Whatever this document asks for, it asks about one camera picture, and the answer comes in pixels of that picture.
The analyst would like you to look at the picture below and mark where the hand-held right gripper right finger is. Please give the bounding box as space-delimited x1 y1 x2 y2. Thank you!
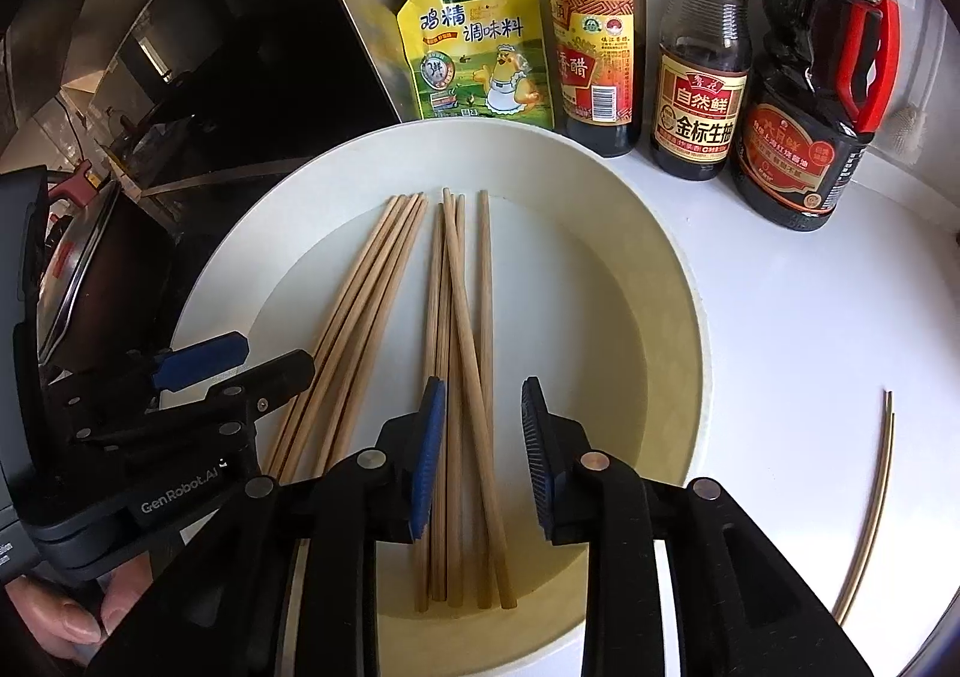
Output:
521 377 875 677

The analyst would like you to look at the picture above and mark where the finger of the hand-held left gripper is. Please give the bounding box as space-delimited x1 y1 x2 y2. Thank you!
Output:
75 349 316 457
45 332 251 415

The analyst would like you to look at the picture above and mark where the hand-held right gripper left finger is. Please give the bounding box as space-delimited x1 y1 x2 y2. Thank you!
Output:
86 375 449 677

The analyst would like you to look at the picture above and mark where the pile of bamboo chopsticks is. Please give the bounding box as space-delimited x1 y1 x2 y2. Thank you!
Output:
266 188 518 610

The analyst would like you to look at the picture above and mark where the white oval bowl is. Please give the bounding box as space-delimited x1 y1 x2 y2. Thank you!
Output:
171 120 712 677

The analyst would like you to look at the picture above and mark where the person's left hand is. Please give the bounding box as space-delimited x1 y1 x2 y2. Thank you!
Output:
4 549 155 667

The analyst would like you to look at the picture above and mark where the pot with metal lid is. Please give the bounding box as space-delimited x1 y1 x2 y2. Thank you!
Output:
34 155 188 367

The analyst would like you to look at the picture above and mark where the black glass appliance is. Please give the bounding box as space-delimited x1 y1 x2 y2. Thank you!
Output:
0 0 406 213

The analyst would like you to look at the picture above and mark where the clear soy sauce bottle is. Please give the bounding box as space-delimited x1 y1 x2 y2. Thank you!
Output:
649 0 762 181

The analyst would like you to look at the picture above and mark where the yellow-capped vinegar bottle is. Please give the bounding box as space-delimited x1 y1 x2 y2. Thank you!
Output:
545 0 647 159

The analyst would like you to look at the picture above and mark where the yellow seasoning pouch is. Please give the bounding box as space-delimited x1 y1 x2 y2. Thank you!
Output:
394 0 556 129

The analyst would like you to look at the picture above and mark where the white hanging brush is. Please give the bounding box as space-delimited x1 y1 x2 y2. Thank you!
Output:
885 69 946 157

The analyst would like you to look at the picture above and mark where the red-handled soy sauce jug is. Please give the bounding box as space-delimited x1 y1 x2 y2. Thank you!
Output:
731 0 901 232

